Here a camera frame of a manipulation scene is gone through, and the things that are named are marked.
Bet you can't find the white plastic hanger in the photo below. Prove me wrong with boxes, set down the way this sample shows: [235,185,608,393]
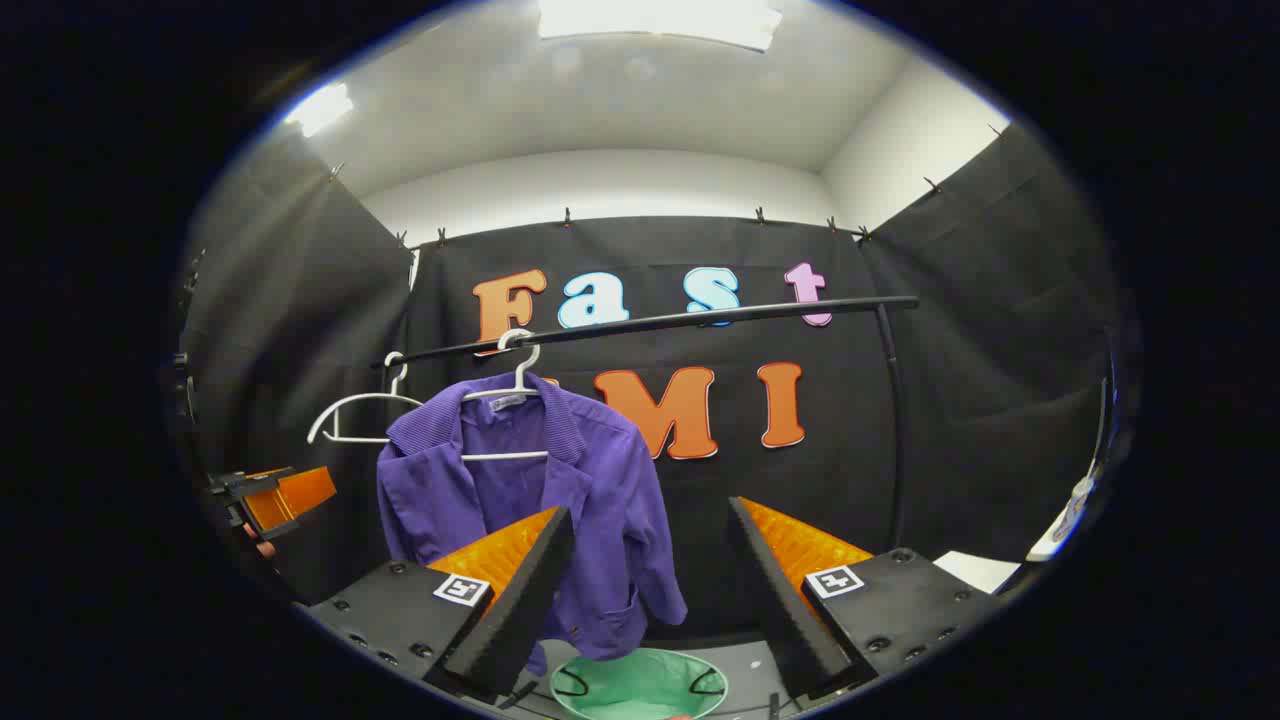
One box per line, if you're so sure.
[307,351,426,447]
[460,328,551,463]

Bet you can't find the green laundry hamper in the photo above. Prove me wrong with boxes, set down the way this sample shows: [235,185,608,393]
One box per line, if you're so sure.
[549,647,730,720]

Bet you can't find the large ceiling light panel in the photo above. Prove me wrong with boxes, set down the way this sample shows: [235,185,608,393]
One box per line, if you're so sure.
[537,0,784,53]

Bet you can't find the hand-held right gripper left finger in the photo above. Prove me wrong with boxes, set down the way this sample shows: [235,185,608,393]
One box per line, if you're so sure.
[300,505,577,702]

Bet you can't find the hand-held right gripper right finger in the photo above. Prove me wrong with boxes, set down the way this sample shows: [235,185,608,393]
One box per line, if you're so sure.
[726,496,1001,702]

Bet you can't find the small ceiling light panel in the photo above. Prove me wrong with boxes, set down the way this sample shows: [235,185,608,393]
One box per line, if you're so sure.
[284,82,355,139]

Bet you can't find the white flat panel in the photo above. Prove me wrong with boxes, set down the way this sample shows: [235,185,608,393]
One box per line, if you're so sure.
[934,550,1022,595]

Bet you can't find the black backdrop cloth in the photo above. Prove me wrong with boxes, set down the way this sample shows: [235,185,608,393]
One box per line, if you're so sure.
[175,120,1123,641]

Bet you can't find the black clothes rail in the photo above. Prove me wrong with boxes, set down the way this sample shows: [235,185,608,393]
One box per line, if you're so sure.
[375,295,921,553]

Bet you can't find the purple corduroy jacket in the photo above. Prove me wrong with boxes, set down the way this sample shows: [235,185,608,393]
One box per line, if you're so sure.
[377,372,689,677]

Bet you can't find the row of black cloth clips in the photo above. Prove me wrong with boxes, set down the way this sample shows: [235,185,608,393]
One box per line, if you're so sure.
[328,122,1007,248]

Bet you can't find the white plastic object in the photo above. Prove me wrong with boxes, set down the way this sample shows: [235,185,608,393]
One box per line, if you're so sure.
[1027,474,1099,563]

